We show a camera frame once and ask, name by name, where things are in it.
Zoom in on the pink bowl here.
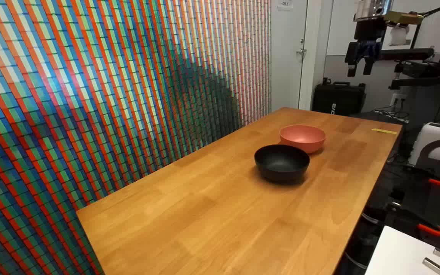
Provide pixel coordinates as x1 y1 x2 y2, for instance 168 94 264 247
280 125 326 154

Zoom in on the framed portrait picture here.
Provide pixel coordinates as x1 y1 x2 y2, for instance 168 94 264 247
382 24 417 50

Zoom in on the white box corner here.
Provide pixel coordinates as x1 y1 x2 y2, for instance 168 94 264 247
365 226 440 275

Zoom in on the black clamp orange handle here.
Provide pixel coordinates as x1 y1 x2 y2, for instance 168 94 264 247
387 201 440 237

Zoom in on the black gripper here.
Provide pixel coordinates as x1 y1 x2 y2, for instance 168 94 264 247
345 20 387 76

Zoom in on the black case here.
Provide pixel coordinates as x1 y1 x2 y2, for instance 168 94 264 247
312 78 367 116

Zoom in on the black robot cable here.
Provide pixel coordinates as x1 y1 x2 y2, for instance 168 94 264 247
411 0 440 49

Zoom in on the black bowl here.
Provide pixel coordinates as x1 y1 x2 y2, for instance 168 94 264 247
254 143 310 185

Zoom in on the white chair back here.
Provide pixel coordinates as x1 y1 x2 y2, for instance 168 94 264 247
408 122 440 166

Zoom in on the black clamp orange tip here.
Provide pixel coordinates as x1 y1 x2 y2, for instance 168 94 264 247
408 166 440 186

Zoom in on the black shelf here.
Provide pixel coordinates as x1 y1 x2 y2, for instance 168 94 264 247
379 47 434 61

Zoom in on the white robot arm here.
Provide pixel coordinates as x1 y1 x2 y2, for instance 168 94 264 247
345 0 391 76

